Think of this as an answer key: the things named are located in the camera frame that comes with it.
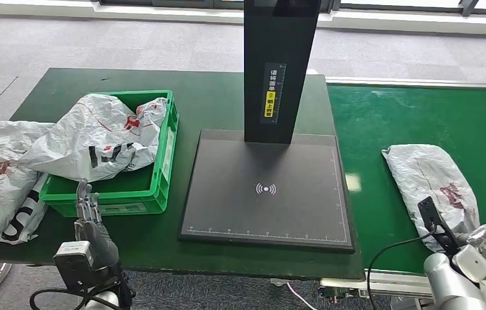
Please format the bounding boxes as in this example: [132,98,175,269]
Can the green conveyor belt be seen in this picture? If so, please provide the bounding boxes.
[327,84,486,281]

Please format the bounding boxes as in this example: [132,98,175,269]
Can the white power cable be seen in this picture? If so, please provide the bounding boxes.
[270,278,317,310]

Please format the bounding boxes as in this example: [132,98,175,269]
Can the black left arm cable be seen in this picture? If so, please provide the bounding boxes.
[29,289,111,310]

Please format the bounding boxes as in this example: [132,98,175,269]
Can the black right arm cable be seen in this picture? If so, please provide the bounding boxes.
[367,229,438,310]

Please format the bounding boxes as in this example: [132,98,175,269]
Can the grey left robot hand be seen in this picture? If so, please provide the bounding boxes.
[74,178,120,273]

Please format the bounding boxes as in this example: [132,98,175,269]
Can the green plastic crate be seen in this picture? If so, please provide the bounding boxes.
[39,89,180,218]

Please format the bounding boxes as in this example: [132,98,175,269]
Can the grey-white parcel bag red print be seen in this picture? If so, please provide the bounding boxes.
[381,144,481,253]

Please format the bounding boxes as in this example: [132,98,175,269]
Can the white bag black-red print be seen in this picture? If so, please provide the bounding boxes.
[18,93,168,183]

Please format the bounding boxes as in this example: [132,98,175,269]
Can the white crate label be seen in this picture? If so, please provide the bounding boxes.
[160,128,176,181]

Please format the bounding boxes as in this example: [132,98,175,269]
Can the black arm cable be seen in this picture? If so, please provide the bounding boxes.
[367,229,438,310]
[29,289,111,310]

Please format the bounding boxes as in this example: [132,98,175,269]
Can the white parcel bag black letters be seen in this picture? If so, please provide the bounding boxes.
[1,173,49,245]

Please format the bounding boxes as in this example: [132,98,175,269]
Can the black yellow scanner label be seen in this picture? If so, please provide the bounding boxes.
[260,62,287,125]

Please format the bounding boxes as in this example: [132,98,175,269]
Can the white window ledge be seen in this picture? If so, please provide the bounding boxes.
[0,0,486,36]

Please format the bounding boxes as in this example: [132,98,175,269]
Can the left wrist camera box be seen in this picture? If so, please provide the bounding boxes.
[52,240,98,292]

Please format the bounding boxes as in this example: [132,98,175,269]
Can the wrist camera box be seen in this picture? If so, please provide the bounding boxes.
[52,240,98,292]
[417,196,460,256]

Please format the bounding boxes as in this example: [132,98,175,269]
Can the dark green table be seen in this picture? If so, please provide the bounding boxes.
[0,67,365,281]

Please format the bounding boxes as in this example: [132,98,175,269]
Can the aluminium conveyor frame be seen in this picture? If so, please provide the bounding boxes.
[319,76,486,307]

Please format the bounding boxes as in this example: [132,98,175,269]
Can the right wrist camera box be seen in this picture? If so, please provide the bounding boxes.
[417,196,460,256]

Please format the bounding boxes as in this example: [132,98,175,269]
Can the black inbound scanner machine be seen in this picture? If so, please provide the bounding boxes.
[177,0,356,254]

